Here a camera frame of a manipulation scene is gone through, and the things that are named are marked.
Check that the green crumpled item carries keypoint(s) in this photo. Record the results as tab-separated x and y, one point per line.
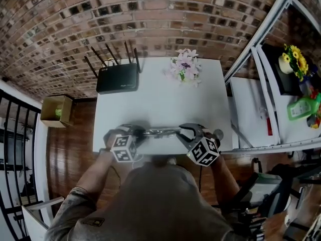
58	112

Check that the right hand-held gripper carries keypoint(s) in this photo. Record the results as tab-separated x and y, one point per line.
204	150

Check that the clear plastic bag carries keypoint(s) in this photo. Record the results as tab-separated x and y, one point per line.
163	132

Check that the brown cardboard box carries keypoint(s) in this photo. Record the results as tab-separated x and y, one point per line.
56	110

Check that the black router with antennas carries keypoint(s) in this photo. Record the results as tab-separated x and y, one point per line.
118	78

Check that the black metal railing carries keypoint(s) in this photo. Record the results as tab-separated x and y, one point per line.
17	159

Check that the red small item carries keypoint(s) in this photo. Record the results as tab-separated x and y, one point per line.
269	126

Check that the white metal shelf unit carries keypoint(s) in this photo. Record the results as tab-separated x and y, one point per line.
263	89

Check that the sunflowers in white pot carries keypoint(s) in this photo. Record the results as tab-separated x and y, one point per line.
294	60

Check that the white panel board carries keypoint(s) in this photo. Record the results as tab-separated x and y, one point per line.
35	217

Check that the green plastic spray bottle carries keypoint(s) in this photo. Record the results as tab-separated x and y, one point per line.
302	108

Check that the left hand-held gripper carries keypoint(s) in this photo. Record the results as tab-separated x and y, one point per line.
123	145

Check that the pink artificial flower bunch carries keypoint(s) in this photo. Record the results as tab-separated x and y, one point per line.
185	68

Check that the person's left forearm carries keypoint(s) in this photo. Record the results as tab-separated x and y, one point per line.
96	172

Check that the person's grey shirt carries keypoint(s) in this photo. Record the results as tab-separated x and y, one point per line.
150	205

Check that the black office chair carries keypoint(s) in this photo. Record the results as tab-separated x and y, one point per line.
270	197

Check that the person's right forearm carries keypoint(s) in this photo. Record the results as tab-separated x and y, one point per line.
224	174

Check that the colourful toy pile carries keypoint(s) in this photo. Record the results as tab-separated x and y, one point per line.
314	120

